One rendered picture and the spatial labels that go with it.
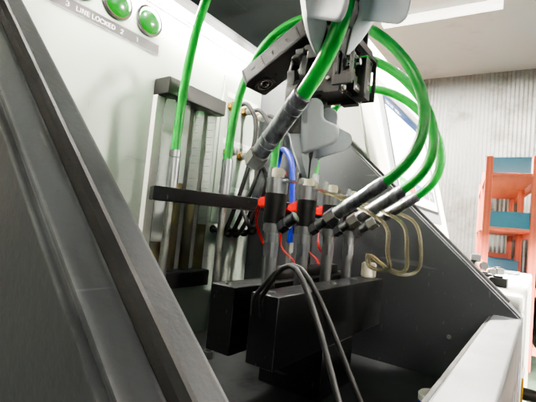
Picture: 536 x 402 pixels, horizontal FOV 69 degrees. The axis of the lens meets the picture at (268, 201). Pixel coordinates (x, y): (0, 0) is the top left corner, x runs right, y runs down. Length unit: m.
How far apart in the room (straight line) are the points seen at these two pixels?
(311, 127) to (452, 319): 0.43
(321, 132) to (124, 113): 0.35
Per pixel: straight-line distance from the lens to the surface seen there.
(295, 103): 0.35
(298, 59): 0.49
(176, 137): 0.63
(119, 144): 0.67
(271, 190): 0.48
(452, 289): 0.73
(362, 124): 0.86
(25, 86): 0.21
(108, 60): 0.69
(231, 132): 0.67
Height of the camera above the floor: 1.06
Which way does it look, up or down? 3 degrees up
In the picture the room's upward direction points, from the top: 5 degrees clockwise
